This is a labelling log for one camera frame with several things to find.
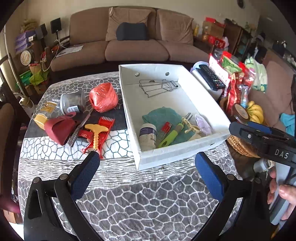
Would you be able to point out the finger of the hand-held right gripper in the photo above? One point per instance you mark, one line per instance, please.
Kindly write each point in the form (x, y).
(260, 127)
(245, 134)

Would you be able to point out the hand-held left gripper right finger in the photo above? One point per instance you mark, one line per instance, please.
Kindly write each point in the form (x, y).
(209, 179)

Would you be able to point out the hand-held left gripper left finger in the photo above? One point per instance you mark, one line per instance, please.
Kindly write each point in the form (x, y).
(85, 177)

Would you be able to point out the cream plastic clip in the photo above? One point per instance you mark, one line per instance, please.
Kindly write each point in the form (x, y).
(189, 124)

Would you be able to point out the white supplement bottle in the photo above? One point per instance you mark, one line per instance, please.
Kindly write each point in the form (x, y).
(148, 136)

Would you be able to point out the teal knitted cloth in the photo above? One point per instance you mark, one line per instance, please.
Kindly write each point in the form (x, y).
(159, 115)

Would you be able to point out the white cardboard box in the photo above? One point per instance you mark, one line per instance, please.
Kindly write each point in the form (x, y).
(166, 104)

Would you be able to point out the person's right hand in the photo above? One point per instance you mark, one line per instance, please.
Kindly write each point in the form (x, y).
(290, 193)

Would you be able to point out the wicker basket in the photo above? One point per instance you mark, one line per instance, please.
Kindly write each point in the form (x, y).
(240, 144)

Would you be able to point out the bunch of bananas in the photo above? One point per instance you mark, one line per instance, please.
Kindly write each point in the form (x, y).
(255, 112)

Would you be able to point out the glass jar with brown lid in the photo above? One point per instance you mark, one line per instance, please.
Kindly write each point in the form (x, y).
(240, 112)

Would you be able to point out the small red box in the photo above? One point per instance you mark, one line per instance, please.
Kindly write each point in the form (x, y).
(85, 134)

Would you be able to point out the pink upholstered seat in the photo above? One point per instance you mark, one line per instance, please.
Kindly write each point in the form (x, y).
(272, 76)

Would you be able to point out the white and green bag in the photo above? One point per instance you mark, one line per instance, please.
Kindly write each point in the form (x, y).
(257, 74)

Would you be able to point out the red snack bags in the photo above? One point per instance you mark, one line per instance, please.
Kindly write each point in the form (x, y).
(233, 81)

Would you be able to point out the maroon pouch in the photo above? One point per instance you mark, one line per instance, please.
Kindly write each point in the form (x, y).
(60, 128)

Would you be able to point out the red and yellow plastic tool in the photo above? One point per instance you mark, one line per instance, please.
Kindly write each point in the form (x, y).
(105, 122)

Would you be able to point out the grey patterned tablecloth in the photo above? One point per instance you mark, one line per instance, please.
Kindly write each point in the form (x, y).
(138, 204)

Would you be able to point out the black remote control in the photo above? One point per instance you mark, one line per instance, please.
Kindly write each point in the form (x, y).
(211, 77)

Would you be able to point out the small yellow box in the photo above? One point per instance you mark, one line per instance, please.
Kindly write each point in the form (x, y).
(41, 120)

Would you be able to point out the clear jar with grey lid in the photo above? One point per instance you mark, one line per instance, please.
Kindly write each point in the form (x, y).
(71, 102)

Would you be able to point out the clear packet with yellow contents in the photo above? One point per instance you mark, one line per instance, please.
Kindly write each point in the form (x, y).
(49, 107)

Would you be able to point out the red twine ball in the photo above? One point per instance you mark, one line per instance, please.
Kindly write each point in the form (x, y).
(104, 97)

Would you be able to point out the brown wooden chair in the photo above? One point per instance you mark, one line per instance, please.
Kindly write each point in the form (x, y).
(5, 129)

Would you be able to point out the dark wooden cabinet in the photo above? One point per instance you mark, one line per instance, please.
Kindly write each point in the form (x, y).
(233, 34)

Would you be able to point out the white floor lamp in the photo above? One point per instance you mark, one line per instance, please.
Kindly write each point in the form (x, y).
(23, 100)

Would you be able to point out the brown cardboard box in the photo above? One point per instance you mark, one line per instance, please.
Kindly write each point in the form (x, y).
(212, 29)

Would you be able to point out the green plastic bag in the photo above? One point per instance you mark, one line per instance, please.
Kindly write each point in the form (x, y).
(30, 77)

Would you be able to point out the brown sofa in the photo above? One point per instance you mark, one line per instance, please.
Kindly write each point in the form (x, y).
(92, 49)

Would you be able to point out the white papers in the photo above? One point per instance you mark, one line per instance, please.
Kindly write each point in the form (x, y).
(69, 50)

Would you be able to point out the tan square cushion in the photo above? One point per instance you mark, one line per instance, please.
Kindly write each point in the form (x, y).
(174, 27)

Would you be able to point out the round printed tin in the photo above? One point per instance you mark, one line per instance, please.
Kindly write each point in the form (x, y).
(27, 57)

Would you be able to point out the stack of purple boxes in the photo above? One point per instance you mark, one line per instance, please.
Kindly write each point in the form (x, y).
(25, 40)

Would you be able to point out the dark lumbar pillow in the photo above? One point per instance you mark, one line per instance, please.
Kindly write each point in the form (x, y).
(131, 32)

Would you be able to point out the black speaker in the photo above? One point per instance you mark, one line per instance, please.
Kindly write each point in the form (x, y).
(43, 29)
(56, 25)

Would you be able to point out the large tan cushion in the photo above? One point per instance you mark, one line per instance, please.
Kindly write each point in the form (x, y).
(129, 15)

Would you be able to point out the wall clock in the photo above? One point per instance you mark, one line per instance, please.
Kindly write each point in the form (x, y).
(241, 3)

